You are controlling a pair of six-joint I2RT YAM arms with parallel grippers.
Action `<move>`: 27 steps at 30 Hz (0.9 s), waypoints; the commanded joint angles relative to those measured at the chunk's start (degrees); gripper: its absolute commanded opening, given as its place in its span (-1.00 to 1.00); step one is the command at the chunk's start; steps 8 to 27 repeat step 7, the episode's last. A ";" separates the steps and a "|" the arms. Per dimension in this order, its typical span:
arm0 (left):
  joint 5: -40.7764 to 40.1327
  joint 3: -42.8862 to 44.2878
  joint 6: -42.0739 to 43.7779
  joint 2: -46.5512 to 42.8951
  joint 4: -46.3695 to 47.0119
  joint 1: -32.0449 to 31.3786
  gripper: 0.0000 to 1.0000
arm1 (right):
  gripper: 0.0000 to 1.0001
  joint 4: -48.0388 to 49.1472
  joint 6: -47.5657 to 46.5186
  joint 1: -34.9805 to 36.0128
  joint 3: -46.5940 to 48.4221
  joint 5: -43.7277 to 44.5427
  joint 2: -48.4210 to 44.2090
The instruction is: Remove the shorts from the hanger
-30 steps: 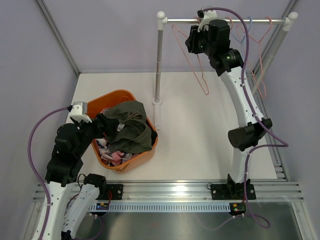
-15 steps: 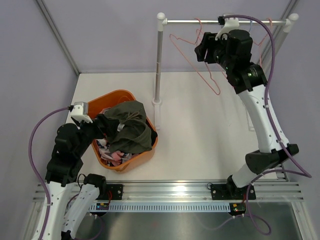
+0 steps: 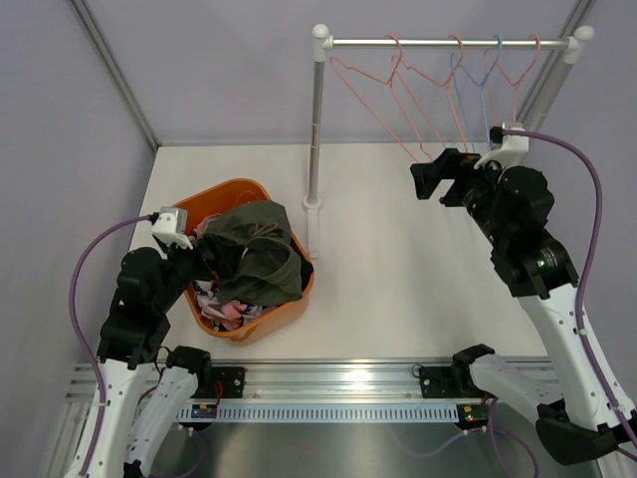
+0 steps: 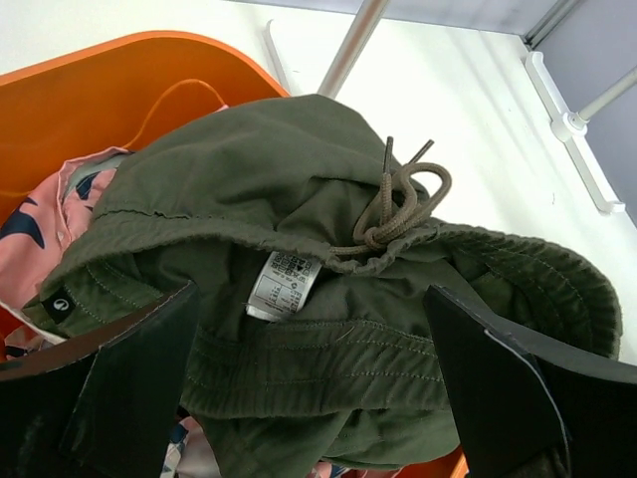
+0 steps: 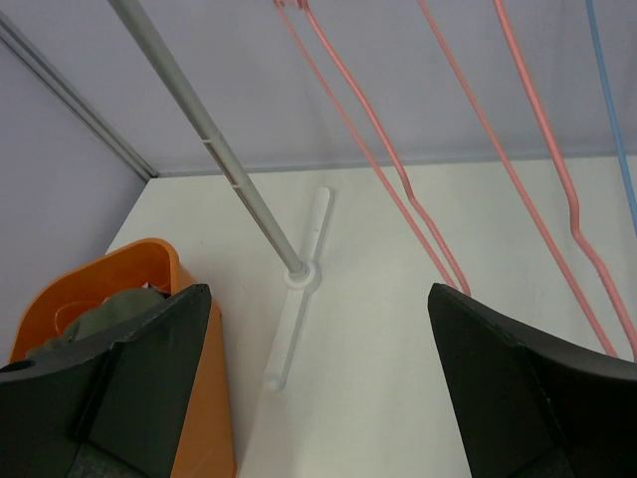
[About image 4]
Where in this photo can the pink shark print shorts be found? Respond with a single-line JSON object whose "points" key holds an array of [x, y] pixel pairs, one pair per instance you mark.
{"points": [[45, 229]]}

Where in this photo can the white and steel clothes rack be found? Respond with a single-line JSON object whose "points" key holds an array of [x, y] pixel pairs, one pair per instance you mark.
{"points": [[568, 126]]}

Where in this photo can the orange plastic laundry basket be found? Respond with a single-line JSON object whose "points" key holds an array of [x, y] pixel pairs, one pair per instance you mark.
{"points": [[127, 92]]}

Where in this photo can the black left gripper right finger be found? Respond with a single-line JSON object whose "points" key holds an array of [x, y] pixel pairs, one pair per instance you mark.
{"points": [[527, 405]]}

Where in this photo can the olive green shorts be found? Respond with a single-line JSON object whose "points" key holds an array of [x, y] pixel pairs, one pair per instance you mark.
{"points": [[312, 249]]}

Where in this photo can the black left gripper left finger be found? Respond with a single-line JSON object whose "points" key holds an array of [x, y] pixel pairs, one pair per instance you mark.
{"points": [[101, 404]]}

